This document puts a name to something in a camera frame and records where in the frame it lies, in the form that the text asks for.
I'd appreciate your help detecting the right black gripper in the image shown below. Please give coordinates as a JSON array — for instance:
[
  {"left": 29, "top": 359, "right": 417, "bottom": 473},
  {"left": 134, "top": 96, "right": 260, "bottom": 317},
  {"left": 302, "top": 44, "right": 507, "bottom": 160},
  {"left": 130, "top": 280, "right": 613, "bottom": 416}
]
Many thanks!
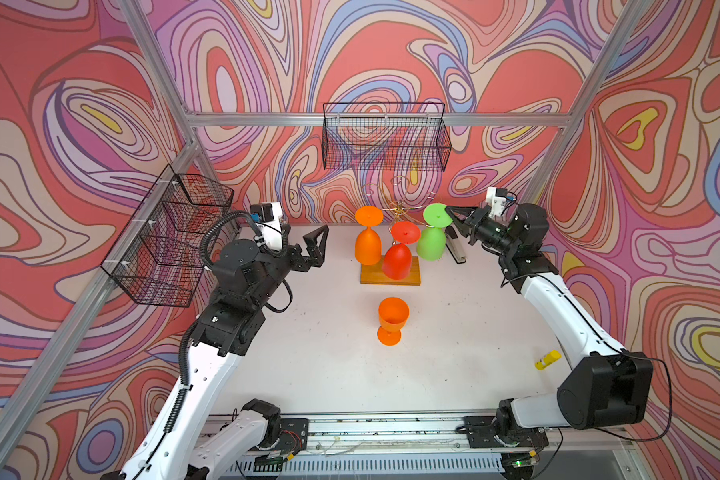
[{"left": 445, "top": 204, "right": 518, "bottom": 254}]

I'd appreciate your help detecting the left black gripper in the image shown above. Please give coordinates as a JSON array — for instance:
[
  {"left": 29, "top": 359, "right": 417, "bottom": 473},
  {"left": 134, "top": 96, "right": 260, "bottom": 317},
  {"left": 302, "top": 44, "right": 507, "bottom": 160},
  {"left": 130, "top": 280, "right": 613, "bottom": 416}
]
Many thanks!
[{"left": 246, "top": 221, "right": 325, "bottom": 314}]

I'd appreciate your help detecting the green wine glass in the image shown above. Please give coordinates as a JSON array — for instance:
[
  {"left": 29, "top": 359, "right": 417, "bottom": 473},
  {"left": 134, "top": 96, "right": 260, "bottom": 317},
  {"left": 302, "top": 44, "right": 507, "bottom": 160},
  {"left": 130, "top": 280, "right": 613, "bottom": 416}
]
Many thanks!
[{"left": 416, "top": 203, "right": 453, "bottom": 261}]

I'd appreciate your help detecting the red wine glass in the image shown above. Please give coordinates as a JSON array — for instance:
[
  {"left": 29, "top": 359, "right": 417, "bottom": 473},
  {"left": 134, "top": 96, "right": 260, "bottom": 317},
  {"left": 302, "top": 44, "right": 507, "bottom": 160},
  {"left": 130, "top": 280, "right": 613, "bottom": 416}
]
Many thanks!
[{"left": 382, "top": 221, "right": 421, "bottom": 280}]

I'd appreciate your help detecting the orange wine glass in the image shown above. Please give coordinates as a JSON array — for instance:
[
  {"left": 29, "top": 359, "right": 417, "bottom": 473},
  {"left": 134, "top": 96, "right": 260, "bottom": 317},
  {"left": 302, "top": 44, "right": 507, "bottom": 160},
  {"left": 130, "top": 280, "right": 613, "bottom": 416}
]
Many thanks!
[
  {"left": 377, "top": 297, "right": 410, "bottom": 346},
  {"left": 354, "top": 206, "right": 384, "bottom": 266}
]

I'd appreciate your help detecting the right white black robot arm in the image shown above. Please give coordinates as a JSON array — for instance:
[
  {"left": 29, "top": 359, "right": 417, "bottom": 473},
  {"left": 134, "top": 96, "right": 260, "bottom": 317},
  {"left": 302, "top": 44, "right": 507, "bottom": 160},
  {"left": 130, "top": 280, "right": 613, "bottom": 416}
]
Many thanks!
[{"left": 445, "top": 203, "right": 654, "bottom": 443}]

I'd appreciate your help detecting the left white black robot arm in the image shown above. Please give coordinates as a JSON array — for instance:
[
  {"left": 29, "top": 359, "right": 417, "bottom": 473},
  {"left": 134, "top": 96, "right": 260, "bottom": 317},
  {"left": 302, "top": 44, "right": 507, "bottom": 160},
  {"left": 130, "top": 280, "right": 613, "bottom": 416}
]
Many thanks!
[{"left": 106, "top": 212, "right": 329, "bottom": 479}]

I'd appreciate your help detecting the black silver stapler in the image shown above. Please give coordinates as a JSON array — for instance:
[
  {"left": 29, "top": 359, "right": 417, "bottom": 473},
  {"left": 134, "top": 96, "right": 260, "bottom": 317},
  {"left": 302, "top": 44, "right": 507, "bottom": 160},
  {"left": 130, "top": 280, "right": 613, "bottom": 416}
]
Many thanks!
[{"left": 445, "top": 226, "right": 467, "bottom": 265}]

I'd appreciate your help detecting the yellow glue stick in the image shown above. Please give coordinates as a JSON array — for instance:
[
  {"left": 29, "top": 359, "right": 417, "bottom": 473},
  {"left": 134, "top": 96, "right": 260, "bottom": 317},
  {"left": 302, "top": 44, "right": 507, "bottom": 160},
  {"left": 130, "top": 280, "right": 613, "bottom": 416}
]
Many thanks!
[{"left": 535, "top": 350, "right": 562, "bottom": 371}]

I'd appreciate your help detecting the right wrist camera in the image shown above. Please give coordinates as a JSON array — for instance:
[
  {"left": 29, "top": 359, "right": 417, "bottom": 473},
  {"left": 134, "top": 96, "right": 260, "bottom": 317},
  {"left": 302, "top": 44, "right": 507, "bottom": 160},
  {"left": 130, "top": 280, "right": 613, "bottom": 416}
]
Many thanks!
[{"left": 485, "top": 187, "right": 517, "bottom": 220}]

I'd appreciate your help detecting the back black wire basket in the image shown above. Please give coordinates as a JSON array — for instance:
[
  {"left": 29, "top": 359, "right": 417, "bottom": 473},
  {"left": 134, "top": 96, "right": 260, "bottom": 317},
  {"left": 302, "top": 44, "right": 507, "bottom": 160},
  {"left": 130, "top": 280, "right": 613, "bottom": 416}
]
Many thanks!
[{"left": 321, "top": 100, "right": 452, "bottom": 173}]

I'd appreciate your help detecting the black wire basket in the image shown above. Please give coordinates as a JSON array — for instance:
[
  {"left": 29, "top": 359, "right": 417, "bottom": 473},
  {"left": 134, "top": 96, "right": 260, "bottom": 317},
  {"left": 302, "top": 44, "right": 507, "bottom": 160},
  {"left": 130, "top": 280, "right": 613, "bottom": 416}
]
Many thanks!
[
  {"left": 101, "top": 166, "right": 234, "bottom": 308},
  {"left": 321, "top": 100, "right": 452, "bottom": 173}
]

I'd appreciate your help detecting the left black wire basket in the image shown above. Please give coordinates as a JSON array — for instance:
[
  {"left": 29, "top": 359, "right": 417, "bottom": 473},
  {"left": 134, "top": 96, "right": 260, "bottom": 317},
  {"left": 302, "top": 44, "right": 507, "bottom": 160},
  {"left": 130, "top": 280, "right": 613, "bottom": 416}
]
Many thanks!
[{"left": 101, "top": 166, "right": 234, "bottom": 308}]

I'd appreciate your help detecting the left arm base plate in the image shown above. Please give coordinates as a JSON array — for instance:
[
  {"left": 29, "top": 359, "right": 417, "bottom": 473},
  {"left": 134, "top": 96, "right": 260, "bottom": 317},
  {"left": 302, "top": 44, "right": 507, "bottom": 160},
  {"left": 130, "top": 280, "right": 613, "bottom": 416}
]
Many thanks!
[{"left": 255, "top": 417, "right": 309, "bottom": 456}]

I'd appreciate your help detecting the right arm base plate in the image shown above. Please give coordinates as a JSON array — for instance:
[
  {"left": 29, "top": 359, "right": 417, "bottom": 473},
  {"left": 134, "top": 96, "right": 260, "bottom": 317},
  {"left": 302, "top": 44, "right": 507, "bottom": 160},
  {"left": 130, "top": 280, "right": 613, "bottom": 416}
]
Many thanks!
[{"left": 455, "top": 416, "right": 549, "bottom": 451}]

